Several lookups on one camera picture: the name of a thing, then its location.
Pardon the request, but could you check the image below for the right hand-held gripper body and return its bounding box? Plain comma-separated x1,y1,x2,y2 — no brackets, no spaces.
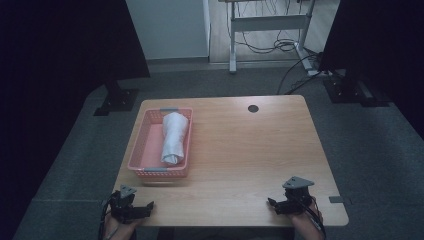
281,175,315,215

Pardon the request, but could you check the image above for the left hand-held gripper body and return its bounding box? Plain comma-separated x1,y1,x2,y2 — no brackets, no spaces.
109,184,142,225

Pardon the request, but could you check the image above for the person's left hand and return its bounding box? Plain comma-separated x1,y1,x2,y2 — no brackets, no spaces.
103,213,143,240

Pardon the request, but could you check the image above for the person's right hand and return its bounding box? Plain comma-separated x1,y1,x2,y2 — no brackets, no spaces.
288,197,325,240

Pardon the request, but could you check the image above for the pink plastic basket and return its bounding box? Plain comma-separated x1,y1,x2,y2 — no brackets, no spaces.
127,106,194,178

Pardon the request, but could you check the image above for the rolled white towel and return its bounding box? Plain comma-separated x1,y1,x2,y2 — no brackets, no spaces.
160,111,190,166

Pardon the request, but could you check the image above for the black stand base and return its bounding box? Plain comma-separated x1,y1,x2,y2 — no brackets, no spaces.
321,73,392,108
92,79,140,117

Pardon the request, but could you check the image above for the black curtain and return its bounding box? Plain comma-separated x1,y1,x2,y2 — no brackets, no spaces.
317,0,424,141
0,0,152,214

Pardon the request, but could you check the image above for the white partition panel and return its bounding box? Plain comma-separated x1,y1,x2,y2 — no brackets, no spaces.
125,0,212,62

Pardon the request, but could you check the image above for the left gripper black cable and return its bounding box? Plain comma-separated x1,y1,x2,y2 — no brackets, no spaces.
97,198,116,240

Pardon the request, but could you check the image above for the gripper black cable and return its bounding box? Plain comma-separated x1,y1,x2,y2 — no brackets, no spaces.
293,195,327,240
97,198,116,240

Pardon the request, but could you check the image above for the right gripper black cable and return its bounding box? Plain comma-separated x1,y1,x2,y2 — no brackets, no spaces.
293,195,327,240

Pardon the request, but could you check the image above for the black floor cable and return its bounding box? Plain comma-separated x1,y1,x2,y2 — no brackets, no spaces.
275,53,323,96

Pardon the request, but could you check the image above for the hanging cable bundle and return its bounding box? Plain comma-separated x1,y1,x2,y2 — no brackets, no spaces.
233,0,303,55

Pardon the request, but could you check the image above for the white metal desk frame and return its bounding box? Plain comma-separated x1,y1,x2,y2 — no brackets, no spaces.
218,0,322,77

